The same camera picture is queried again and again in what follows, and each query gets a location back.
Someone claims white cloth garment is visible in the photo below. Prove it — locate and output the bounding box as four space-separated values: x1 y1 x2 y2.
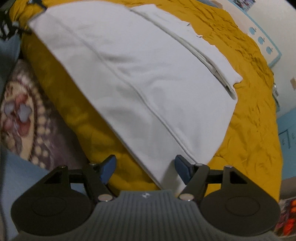
29 1 242 193

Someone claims mustard yellow bedspread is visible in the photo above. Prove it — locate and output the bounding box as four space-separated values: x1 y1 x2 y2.
21 1 282 199

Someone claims floral patterned rug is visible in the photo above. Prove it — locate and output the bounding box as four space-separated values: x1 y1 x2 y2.
1 59 89 171

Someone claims blue white wardrobe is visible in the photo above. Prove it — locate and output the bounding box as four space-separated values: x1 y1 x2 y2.
277 108 296 180

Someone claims white blue headboard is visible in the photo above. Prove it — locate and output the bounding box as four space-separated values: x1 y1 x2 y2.
222 1 282 68

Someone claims beige wall switch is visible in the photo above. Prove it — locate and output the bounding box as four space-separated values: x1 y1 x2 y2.
290 78 296 90

